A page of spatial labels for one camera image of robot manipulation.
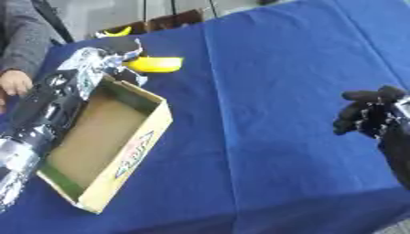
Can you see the yellow toy banana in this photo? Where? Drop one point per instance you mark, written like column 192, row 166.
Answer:
column 156, row 64
column 118, row 32

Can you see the brown cardboard box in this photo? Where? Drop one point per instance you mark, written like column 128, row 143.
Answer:
column 171, row 19

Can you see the tan cardboard box green inside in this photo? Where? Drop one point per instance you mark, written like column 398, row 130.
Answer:
column 101, row 137

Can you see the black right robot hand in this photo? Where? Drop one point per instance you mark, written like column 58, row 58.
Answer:
column 373, row 115

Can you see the black tripod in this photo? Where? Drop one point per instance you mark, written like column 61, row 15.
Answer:
column 176, row 7

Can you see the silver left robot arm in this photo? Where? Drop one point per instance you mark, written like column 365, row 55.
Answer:
column 50, row 100

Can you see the person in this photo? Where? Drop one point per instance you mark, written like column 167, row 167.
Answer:
column 24, row 33

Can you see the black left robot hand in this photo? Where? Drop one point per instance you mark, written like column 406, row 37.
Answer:
column 124, row 46

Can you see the person's hand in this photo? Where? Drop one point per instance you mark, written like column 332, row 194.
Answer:
column 15, row 82

